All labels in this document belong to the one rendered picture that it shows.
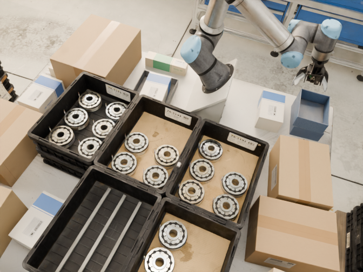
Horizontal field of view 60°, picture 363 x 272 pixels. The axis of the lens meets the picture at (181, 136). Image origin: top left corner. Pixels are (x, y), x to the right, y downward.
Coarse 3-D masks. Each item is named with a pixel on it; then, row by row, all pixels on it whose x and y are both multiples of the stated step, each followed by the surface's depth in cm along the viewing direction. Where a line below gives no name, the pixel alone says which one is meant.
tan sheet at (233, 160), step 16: (224, 144) 140; (192, 160) 134; (224, 160) 135; (240, 160) 136; (256, 160) 137; (176, 192) 125; (192, 192) 126; (208, 192) 126; (208, 208) 122; (224, 208) 123; (240, 208) 123
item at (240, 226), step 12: (204, 120) 134; (240, 132) 132; (192, 144) 127; (264, 144) 130; (264, 156) 126; (180, 168) 120; (168, 192) 114; (252, 192) 117; (192, 204) 112; (216, 216) 110; (240, 228) 109
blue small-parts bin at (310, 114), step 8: (304, 96) 166; (312, 96) 164; (320, 96) 162; (328, 96) 161; (296, 104) 163; (304, 104) 165; (312, 104) 166; (320, 104) 166; (328, 104) 158; (296, 112) 157; (304, 112) 162; (312, 112) 163; (320, 112) 163; (328, 112) 155; (296, 120) 154; (304, 120) 152; (312, 120) 151; (320, 120) 160; (328, 120) 152; (304, 128) 156; (312, 128) 155; (320, 128) 153
